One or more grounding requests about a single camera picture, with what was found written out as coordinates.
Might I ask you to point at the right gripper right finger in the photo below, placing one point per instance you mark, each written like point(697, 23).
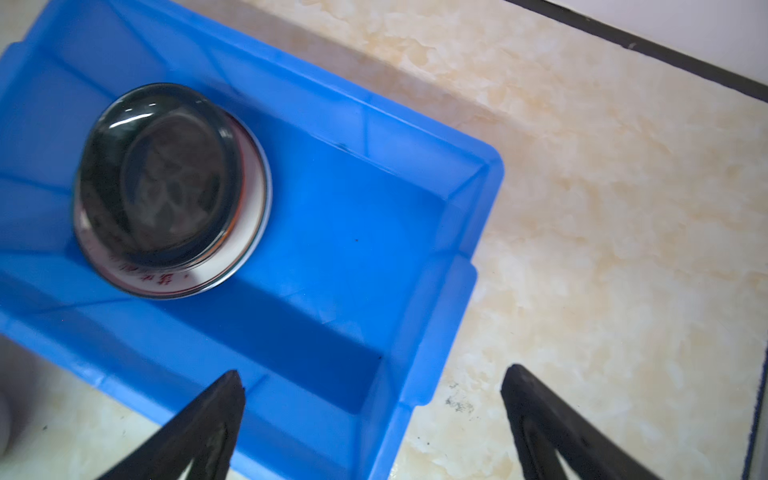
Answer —
point(547, 431)

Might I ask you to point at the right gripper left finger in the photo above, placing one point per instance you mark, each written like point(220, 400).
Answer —
point(197, 443)

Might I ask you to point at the sunburst pattern white plate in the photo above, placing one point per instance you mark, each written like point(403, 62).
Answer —
point(239, 242)

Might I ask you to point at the blue plastic bin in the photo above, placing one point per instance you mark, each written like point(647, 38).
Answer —
point(341, 321)

